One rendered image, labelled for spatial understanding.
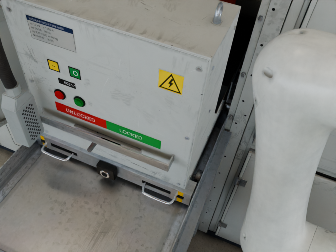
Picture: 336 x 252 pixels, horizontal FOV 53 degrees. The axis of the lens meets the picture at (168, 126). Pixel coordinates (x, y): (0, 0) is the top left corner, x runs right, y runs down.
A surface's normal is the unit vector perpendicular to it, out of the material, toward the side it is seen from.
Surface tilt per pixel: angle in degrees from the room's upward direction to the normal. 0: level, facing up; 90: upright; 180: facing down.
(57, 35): 90
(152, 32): 0
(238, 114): 90
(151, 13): 0
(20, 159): 90
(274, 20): 90
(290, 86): 68
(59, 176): 0
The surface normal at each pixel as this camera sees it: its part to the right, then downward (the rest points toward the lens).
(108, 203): 0.07, -0.66
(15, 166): 0.92, 0.33
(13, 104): -0.30, 0.26
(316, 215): -0.38, 0.68
